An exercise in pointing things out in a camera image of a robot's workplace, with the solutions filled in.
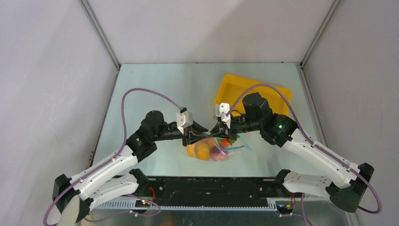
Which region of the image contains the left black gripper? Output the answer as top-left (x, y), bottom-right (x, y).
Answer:
top-left (152, 119), bottom-right (209, 146)

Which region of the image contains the red carrot with leaves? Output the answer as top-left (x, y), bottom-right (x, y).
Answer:
top-left (216, 135), bottom-right (240, 148)

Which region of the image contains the clear zip top bag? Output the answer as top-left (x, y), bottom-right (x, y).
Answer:
top-left (185, 135), bottom-right (254, 161)

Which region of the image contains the purple onion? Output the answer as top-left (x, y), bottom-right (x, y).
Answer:
top-left (211, 146), bottom-right (229, 161)

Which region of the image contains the yellow bell pepper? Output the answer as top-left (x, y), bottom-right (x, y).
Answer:
top-left (186, 144), bottom-right (196, 158)

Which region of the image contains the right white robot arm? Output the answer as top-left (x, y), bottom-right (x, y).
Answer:
top-left (211, 93), bottom-right (375, 213)

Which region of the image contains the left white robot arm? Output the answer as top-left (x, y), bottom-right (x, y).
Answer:
top-left (52, 108), bottom-right (208, 224)

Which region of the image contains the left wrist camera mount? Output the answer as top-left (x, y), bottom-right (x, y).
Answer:
top-left (176, 107), bottom-right (193, 134)

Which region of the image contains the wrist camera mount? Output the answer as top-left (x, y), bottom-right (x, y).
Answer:
top-left (176, 107), bottom-right (193, 134)
top-left (213, 103), bottom-right (231, 129)

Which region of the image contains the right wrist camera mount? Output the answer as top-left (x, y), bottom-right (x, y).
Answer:
top-left (213, 103), bottom-right (231, 129)

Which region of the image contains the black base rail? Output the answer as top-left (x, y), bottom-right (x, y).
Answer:
top-left (133, 176), bottom-right (301, 208)

